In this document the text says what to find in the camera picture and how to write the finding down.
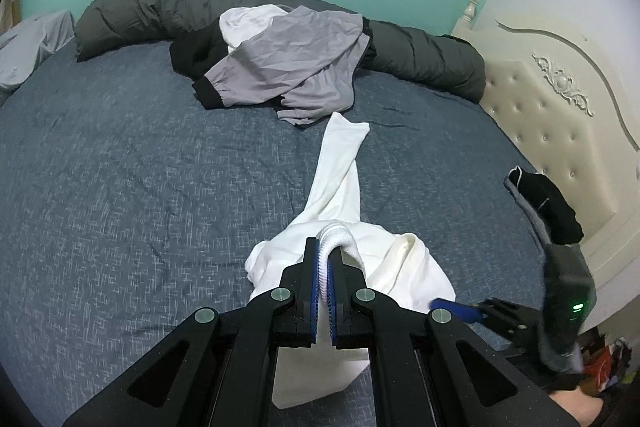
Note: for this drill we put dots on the dark grey duvet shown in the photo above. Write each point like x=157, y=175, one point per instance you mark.
x=150, y=12

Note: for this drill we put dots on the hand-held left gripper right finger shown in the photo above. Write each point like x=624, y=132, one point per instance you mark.
x=334, y=307

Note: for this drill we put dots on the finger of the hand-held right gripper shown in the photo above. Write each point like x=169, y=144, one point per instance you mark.
x=457, y=311

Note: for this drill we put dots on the grey jacket with black cuffs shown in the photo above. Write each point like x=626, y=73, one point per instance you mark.
x=290, y=57

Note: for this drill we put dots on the crumpled white garment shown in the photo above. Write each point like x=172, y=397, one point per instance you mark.
x=245, y=24

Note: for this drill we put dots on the cream tufted headboard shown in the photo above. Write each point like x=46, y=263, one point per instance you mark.
x=550, y=132

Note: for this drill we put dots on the folded black garment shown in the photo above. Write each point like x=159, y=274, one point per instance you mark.
x=550, y=207

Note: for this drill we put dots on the crumpled black garment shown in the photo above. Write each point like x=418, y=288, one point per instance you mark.
x=195, y=52

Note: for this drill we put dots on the light grey pillow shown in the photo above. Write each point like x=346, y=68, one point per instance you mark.
x=35, y=47

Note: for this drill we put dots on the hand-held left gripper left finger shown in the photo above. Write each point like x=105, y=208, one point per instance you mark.
x=314, y=287

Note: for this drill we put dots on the person's right hand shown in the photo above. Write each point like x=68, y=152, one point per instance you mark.
x=577, y=407

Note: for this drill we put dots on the blue patterned bed sheet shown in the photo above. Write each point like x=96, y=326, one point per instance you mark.
x=150, y=207

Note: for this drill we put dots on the white long-sleeve shirt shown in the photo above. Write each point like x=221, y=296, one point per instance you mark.
x=340, y=187

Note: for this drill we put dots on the clutter pile beside headboard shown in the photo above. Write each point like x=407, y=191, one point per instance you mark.
x=605, y=357

